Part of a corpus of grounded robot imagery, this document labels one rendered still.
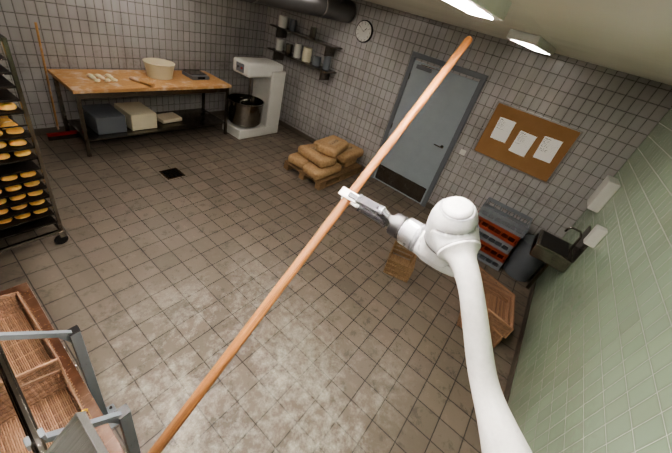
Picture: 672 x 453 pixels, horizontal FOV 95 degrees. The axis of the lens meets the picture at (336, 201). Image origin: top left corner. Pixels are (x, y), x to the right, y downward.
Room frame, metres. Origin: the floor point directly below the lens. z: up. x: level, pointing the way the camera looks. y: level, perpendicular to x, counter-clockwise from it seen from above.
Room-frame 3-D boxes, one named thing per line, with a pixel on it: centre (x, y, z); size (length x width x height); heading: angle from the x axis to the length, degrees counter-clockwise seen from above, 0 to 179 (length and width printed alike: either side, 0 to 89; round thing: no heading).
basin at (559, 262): (3.00, -2.46, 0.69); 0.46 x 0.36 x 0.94; 151
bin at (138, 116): (4.17, 3.27, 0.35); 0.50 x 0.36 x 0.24; 62
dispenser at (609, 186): (3.37, -2.81, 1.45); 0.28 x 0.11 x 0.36; 151
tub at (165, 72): (4.58, 3.13, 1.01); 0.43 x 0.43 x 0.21
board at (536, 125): (4.24, -2.16, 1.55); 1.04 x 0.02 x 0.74; 61
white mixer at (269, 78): (5.61, 2.01, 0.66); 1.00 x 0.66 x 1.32; 151
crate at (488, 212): (3.73, -2.23, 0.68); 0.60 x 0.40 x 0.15; 61
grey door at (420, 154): (4.88, -0.97, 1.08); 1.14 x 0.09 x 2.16; 61
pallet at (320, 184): (4.86, 0.36, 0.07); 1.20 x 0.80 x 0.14; 151
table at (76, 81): (4.41, 3.13, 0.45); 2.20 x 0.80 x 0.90; 151
